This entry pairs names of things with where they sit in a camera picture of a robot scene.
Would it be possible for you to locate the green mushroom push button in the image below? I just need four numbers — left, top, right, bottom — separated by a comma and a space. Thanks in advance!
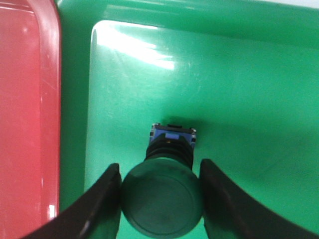
121, 123, 204, 239

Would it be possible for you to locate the green plastic tray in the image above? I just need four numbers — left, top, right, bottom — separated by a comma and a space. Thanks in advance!
56, 0, 319, 233

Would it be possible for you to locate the red plastic tray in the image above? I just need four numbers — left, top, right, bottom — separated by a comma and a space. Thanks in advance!
0, 0, 61, 239

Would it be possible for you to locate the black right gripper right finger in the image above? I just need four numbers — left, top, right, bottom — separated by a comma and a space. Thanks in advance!
199, 159, 319, 239

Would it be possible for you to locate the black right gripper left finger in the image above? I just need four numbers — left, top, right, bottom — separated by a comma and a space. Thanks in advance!
23, 163, 122, 239

